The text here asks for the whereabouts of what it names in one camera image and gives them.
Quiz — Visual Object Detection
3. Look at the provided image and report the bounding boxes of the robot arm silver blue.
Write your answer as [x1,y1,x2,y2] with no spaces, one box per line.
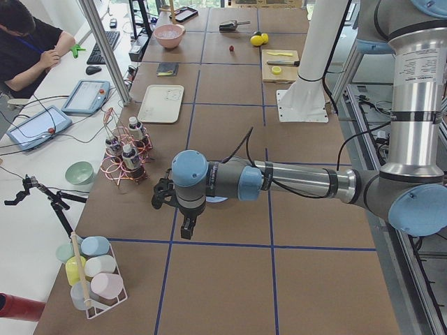
[170,1,446,239]

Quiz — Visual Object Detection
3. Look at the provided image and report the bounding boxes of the yellow plastic knife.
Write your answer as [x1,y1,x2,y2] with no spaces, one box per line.
[267,52,294,57]

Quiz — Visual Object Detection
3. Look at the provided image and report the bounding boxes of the dark drink bottle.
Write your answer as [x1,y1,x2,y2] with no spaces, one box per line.
[105,136,122,157]
[122,144,140,172]
[129,117,143,142]

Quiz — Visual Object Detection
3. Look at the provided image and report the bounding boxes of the aluminium frame post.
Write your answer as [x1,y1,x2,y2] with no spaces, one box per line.
[80,0,131,106]

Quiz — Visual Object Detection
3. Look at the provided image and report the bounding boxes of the blue plastic cup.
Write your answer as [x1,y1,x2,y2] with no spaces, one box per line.
[81,236,110,256]

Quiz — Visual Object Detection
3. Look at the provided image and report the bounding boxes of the seated person black shirt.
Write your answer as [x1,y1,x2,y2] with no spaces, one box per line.
[1,1,75,98]

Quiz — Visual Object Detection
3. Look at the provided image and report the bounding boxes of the black handled knife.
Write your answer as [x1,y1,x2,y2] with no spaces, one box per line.
[266,61,300,67]

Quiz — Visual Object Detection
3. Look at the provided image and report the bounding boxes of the pink plastic cup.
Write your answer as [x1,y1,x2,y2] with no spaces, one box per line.
[90,273,124,299]

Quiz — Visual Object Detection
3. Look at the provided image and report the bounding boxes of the half lemon slice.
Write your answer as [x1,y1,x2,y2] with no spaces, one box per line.
[271,66,282,75]

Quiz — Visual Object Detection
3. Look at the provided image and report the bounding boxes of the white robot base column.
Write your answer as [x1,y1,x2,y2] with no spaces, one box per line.
[277,0,351,123]

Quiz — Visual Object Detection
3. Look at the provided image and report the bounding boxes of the white plastic cup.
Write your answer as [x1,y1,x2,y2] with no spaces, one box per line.
[85,255,117,278]

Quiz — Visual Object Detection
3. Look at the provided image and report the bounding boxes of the copper wire bottle rack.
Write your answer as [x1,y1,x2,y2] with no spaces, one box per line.
[100,108,153,185]

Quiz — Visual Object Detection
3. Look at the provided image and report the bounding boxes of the blue ceramic plate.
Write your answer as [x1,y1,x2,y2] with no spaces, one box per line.
[206,197,227,203]

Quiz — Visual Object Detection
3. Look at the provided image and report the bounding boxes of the black keyboard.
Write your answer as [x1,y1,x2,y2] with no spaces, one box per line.
[86,31,121,66]

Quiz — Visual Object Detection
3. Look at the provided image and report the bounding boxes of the pink bowl with ice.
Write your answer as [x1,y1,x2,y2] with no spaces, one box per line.
[153,24,186,49]

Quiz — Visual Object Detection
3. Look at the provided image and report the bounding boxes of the cream rectangular tray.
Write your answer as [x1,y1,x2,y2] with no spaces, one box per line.
[137,84,184,124]

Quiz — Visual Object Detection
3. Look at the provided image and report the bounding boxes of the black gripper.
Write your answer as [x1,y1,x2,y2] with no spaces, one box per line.
[176,195,206,239]

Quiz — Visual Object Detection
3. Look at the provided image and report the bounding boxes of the blue teach pendant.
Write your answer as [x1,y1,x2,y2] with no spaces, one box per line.
[6,105,72,151]
[61,80,111,115]

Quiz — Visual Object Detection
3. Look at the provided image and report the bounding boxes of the yellow plastic cup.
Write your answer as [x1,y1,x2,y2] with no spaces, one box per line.
[65,256,80,286]

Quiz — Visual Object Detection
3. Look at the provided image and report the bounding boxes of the dark grey folded cloth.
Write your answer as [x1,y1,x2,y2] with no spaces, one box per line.
[156,62,179,77]

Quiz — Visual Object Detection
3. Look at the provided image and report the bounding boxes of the green ceramic bowl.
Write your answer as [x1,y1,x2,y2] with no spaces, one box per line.
[65,161,94,186]

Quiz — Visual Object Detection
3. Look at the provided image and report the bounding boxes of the yellow lemon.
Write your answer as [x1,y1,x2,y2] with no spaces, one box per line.
[261,33,269,44]
[250,35,264,47]

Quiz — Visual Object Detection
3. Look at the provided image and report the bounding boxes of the red cylinder bottle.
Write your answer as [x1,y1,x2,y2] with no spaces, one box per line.
[1,293,45,322]

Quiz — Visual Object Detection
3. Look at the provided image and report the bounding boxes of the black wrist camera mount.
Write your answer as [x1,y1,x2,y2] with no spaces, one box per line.
[151,168,178,209]

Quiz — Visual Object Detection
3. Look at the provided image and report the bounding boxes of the black camera tripod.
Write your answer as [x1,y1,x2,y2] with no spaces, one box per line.
[3,175,88,239]

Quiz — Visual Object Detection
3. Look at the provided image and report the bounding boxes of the black computer mouse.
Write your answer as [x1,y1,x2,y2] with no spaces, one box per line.
[85,65,102,75]

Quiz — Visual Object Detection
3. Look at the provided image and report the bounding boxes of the wooden cutting board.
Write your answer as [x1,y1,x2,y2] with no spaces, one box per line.
[261,50,300,82]

